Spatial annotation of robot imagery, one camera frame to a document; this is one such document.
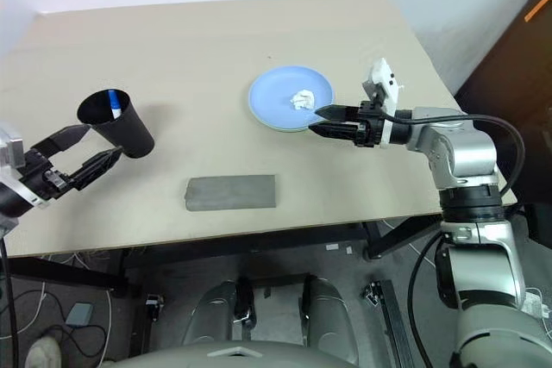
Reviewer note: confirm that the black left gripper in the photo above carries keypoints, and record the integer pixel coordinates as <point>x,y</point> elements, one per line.
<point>43,174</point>

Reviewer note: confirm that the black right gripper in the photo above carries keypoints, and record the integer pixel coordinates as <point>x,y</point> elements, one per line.
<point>370,129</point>

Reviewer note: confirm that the white marker with blue cap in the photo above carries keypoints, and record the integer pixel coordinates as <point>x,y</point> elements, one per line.
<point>114,105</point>

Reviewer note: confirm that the light blue plate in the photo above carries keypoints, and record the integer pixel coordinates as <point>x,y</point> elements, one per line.
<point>271,92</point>

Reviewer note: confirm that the grey glasses case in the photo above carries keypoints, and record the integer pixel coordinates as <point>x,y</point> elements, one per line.
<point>228,193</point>

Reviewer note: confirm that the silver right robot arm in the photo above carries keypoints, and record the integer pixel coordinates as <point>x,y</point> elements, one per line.
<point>466,157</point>

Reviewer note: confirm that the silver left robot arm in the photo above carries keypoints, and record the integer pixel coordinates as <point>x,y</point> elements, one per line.
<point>10,202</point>

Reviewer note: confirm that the black plastic cup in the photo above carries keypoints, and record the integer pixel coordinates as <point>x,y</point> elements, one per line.
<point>129,135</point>

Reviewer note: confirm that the black case with orange stripe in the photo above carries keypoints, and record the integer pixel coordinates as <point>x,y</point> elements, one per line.
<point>517,62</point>

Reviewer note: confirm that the crumpled white paper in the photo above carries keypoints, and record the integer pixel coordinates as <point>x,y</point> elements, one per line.
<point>302,100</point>

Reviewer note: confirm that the grey foot pedal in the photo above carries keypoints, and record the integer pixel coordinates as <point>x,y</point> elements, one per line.
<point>79,315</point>

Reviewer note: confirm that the grey right robot leg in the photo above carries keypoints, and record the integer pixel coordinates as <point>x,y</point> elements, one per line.
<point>332,316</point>

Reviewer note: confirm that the grey robot leg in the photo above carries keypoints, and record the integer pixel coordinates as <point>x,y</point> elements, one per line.
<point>332,316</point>
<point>215,312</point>

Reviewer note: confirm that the white shoe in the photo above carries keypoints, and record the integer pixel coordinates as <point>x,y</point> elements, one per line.
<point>43,353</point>

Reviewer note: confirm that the grey left robot leg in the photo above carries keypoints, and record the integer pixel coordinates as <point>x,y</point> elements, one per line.
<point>215,312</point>

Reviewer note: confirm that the grey robot torso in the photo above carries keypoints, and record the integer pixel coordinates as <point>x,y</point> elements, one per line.
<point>237,359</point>

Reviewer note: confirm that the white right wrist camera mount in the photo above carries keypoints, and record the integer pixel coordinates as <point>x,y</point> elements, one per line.
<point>386,77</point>

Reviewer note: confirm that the black metal table frame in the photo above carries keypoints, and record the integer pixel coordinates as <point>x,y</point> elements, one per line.
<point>241,244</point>

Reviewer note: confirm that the black aluminium profile rail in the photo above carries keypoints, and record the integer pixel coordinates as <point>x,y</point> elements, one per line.
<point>394,325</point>

